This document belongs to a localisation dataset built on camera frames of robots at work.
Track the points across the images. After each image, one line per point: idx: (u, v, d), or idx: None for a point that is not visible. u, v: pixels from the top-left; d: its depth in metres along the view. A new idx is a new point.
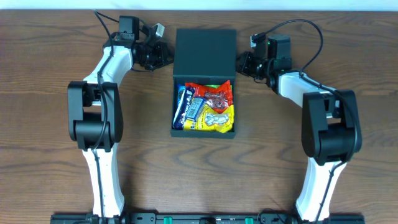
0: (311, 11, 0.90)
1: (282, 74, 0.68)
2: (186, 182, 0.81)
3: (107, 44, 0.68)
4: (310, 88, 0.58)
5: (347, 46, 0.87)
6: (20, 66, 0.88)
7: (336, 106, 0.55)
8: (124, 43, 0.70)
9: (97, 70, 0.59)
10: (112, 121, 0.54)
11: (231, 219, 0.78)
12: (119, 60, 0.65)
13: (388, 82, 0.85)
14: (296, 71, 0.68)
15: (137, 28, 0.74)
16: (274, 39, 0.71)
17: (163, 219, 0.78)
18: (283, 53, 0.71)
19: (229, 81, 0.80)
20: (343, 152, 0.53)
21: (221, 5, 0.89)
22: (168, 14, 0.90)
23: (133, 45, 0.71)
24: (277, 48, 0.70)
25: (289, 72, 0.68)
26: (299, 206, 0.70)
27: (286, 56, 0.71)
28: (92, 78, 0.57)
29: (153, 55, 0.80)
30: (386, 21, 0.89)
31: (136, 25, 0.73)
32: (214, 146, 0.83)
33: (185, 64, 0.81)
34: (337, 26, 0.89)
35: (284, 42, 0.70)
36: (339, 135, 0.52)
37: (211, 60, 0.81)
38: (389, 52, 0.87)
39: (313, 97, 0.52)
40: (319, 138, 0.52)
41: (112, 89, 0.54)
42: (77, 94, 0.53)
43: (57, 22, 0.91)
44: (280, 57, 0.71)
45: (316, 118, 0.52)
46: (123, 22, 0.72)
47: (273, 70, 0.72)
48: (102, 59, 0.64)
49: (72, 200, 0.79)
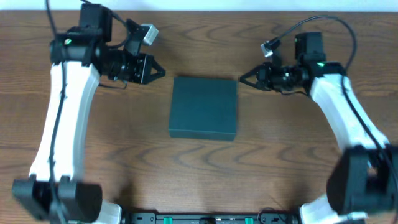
0: (310, 12, 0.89)
1: (319, 76, 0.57)
2: (186, 182, 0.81)
3: (56, 74, 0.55)
4: (355, 129, 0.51)
5: (347, 46, 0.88)
6: (20, 66, 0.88)
7: (379, 160, 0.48)
8: (85, 40, 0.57)
9: (48, 142, 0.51)
10: (79, 211, 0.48)
11: (231, 219, 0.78)
12: (76, 98, 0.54)
13: (388, 82, 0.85)
14: (336, 71, 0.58)
15: (109, 20, 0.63)
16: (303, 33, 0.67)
17: (163, 219, 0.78)
18: (314, 46, 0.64)
19: (231, 87, 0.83)
20: (366, 212, 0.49)
21: (221, 7, 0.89)
22: (168, 15, 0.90)
23: (96, 43, 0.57)
24: (307, 41, 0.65)
25: (325, 72, 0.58)
26: (303, 214, 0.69)
27: (318, 49, 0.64)
28: (43, 165, 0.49)
29: (130, 66, 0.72)
30: (384, 22, 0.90)
31: (109, 15, 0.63)
32: (214, 146, 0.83)
33: (181, 89, 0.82)
34: (336, 27, 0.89)
35: (314, 36, 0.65)
36: (373, 193, 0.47)
37: (208, 93, 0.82)
38: (388, 52, 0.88)
39: (354, 155, 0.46)
40: (352, 196, 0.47)
41: (67, 191, 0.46)
42: (27, 198, 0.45)
43: (60, 23, 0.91)
44: (310, 51, 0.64)
45: (352, 175, 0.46)
46: (88, 9, 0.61)
47: (302, 66, 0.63)
48: (54, 108, 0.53)
49: None
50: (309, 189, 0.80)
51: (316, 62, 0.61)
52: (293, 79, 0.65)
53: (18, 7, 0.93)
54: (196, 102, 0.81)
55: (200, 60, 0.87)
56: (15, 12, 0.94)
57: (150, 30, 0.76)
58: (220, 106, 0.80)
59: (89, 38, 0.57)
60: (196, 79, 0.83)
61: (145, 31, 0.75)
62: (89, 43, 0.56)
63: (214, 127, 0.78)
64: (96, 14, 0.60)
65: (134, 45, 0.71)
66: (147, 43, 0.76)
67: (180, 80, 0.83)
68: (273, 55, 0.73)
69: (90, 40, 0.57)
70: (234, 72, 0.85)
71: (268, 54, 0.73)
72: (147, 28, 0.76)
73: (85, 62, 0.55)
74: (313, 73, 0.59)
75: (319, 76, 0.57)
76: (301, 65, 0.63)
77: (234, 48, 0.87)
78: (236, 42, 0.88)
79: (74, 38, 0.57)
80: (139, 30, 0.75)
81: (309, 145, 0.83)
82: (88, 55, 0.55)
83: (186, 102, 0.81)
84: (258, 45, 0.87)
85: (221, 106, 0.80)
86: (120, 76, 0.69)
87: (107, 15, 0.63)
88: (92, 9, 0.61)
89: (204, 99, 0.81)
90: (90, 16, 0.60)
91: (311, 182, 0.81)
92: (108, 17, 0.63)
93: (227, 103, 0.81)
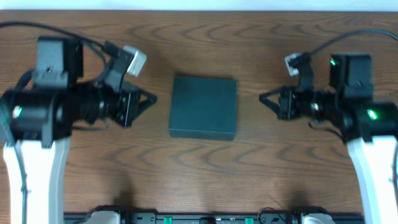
0: (312, 12, 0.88)
1: (367, 134, 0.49)
2: (186, 182, 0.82)
3: (11, 167, 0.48)
4: None
5: (348, 46, 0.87)
6: (21, 67, 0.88)
7: None
8: (43, 97, 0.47)
9: None
10: None
11: (230, 219, 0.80)
12: (43, 195, 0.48)
13: (389, 83, 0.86)
14: (389, 122, 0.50)
15: (73, 56, 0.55)
16: (346, 55, 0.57)
17: (163, 219, 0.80)
18: (359, 75, 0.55)
19: (232, 86, 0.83)
20: None
21: (221, 6, 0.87)
22: (167, 14, 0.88)
23: (53, 105, 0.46)
24: (352, 67, 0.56)
25: (375, 122, 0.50)
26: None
27: (364, 81, 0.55)
28: None
29: (113, 105, 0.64)
30: (388, 21, 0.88)
31: (72, 48, 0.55)
32: (214, 145, 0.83)
33: (181, 90, 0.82)
34: (338, 27, 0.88)
35: (361, 61, 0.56)
36: None
37: (208, 93, 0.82)
38: (390, 52, 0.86)
39: None
40: None
41: None
42: None
43: (57, 22, 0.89)
44: (356, 82, 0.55)
45: None
46: (47, 46, 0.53)
47: (344, 102, 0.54)
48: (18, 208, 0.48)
49: (74, 200, 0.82)
50: (308, 190, 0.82)
51: (359, 102, 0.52)
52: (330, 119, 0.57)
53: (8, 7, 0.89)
54: (197, 102, 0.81)
55: (200, 60, 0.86)
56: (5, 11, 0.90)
57: (136, 58, 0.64)
58: (220, 106, 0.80)
59: (43, 98, 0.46)
60: (196, 79, 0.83)
61: (129, 58, 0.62)
62: (46, 104, 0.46)
63: (214, 127, 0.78)
64: (56, 51, 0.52)
65: (113, 80, 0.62)
66: (131, 73, 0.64)
67: (180, 79, 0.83)
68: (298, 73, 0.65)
69: (46, 99, 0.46)
70: (234, 72, 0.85)
71: (293, 71, 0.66)
72: (132, 54, 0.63)
73: (45, 144, 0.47)
74: (358, 123, 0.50)
75: (368, 137, 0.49)
76: (343, 98, 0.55)
77: (234, 48, 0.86)
78: (236, 42, 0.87)
79: (26, 96, 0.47)
80: (120, 55, 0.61)
81: (310, 145, 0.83)
82: (43, 126, 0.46)
83: (186, 101, 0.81)
84: (259, 45, 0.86)
85: (221, 107, 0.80)
86: (99, 116, 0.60)
87: (69, 49, 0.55)
88: (52, 45, 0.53)
89: (205, 99, 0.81)
90: (50, 56, 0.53)
91: (310, 182, 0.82)
92: (71, 52, 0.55)
93: (227, 104, 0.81)
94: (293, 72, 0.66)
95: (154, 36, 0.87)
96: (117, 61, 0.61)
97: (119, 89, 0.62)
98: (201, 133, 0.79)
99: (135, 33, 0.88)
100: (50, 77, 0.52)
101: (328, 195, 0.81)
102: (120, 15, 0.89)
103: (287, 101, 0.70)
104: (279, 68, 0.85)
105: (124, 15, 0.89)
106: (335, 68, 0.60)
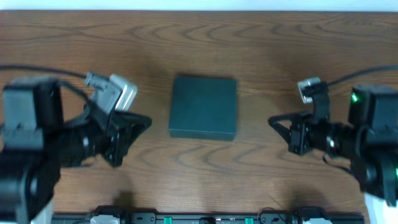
0: (311, 12, 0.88)
1: (390, 195, 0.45)
2: (186, 182, 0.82)
3: None
4: None
5: (348, 46, 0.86)
6: (19, 66, 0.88)
7: None
8: (13, 166, 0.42)
9: None
10: None
11: (231, 219, 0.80)
12: None
13: (389, 82, 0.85)
14: None
15: (48, 104, 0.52)
16: (372, 92, 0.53)
17: (163, 219, 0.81)
18: (385, 118, 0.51)
19: (232, 86, 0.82)
20: None
21: (221, 6, 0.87)
22: (168, 14, 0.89)
23: (29, 177, 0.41)
24: (379, 107, 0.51)
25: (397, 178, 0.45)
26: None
27: (389, 124, 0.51)
28: None
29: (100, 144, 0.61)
30: (389, 21, 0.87)
31: (46, 94, 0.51)
32: (214, 146, 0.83)
33: (181, 91, 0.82)
34: (338, 27, 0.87)
35: (390, 101, 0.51)
36: None
37: (208, 93, 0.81)
38: (390, 52, 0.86)
39: None
40: None
41: None
42: None
43: (56, 22, 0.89)
44: (381, 125, 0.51)
45: None
46: (16, 98, 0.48)
47: (365, 148, 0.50)
48: None
49: (73, 200, 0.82)
50: (308, 190, 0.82)
51: (382, 149, 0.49)
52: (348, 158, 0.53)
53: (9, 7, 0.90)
54: (198, 102, 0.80)
55: (200, 60, 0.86)
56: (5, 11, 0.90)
57: (124, 93, 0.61)
58: (220, 106, 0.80)
59: (16, 168, 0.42)
60: (196, 79, 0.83)
61: (115, 96, 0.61)
62: (18, 177, 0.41)
63: (214, 127, 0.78)
64: (27, 102, 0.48)
65: (99, 115, 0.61)
66: (120, 108, 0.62)
67: (181, 80, 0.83)
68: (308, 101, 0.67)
69: (22, 170, 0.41)
70: (234, 72, 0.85)
71: (306, 99, 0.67)
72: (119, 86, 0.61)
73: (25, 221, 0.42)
74: (382, 177, 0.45)
75: (392, 201, 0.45)
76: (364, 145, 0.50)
77: (234, 48, 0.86)
78: (236, 42, 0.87)
79: None
80: (106, 89, 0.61)
81: None
82: (18, 204, 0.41)
83: (185, 102, 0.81)
84: (259, 45, 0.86)
85: (221, 107, 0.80)
86: (86, 157, 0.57)
87: (41, 96, 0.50)
88: (21, 96, 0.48)
89: (205, 99, 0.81)
90: (20, 109, 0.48)
91: (310, 182, 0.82)
92: (46, 99, 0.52)
93: (227, 104, 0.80)
94: (303, 99, 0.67)
95: (154, 36, 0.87)
96: (102, 95, 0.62)
97: (106, 126, 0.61)
98: (201, 133, 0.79)
99: (135, 33, 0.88)
100: (22, 134, 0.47)
101: (328, 195, 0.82)
102: (120, 15, 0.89)
103: (299, 135, 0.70)
104: (279, 68, 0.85)
105: (124, 15, 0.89)
106: (357, 104, 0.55)
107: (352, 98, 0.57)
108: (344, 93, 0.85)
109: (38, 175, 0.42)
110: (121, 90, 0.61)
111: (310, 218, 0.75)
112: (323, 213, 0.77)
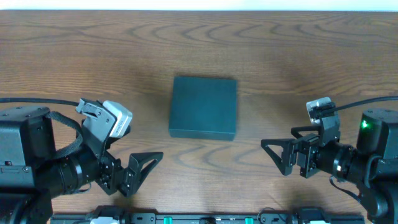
0: (312, 12, 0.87)
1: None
2: (185, 182, 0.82)
3: None
4: None
5: (348, 46, 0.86)
6: (19, 66, 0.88)
7: None
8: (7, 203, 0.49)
9: None
10: None
11: (231, 219, 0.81)
12: None
13: (388, 83, 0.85)
14: None
15: (38, 139, 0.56)
16: (387, 122, 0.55)
17: (163, 219, 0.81)
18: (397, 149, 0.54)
19: (232, 86, 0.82)
20: None
21: (221, 6, 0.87)
22: (167, 14, 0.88)
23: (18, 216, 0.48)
24: (393, 138, 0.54)
25: None
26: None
27: None
28: None
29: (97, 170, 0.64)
30: (388, 20, 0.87)
31: (34, 129, 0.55)
32: (214, 145, 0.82)
33: (182, 91, 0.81)
34: (339, 26, 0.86)
35: None
36: None
37: (208, 93, 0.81)
38: (389, 53, 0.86)
39: None
40: None
41: None
42: None
43: (56, 22, 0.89)
44: (392, 157, 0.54)
45: None
46: (3, 134, 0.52)
47: (377, 179, 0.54)
48: None
49: (73, 200, 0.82)
50: (307, 189, 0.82)
51: (393, 181, 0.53)
52: (357, 186, 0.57)
53: (8, 7, 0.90)
54: (198, 102, 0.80)
55: (200, 60, 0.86)
56: (4, 10, 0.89)
57: (119, 122, 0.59)
58: (220, 105, 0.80)
59: (6, 206, 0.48)
60: (196, 79, 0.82)
61: (108, 124, 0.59)
62: (7, 217, 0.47)
63: (214, 128, 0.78)
64: (12, 137, 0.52)
65: (93, 142, 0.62)
66: (115, 136, 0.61)
67: (181, 79, 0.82)
68: (318, 123, 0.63)
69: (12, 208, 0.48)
70: (234, 72, 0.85)
71: (315, 121, 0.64)
72: (113, 114, 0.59)
73: None
74: (393, 211, 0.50)
75: None
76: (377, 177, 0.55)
77: (234, 48, 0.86)
78: (236, 42, 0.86)
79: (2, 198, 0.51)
80: (99, 117, 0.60)
81: None
82: None
83: (186, 102, 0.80)
84: (259, 45, 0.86)
85: (221, 107, 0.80)
86: (81, 182, 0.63)
87: (29, 130, 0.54)
88: (8, 132, 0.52)
89: (205, 98, 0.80)
90: (9, 145, 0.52)
91: (310, 182, 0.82)
92: (36, 134, 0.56)
93: (227, 104, 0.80)
94: (313, 121, 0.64)
95: (154, 36, 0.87)
96: (96, 122, 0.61)
97: (100, 154, 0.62)
98: (201, 133, 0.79)
99: (134, 33, 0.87)
100: (13, 170, 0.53)
101: (328, 195, 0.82)
102: (120, 15, 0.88)
103: (305, 158, 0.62)
104: (279, 69, 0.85)
105: (124, 15, 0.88)
106: (370, 131, 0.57)
107: (363, 124, 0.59)
108: (343, 94, 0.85)
109: (27, 214, 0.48)
110: (115, 117, 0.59)
111: (310, 221, 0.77)
112: (323, 214, 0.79)
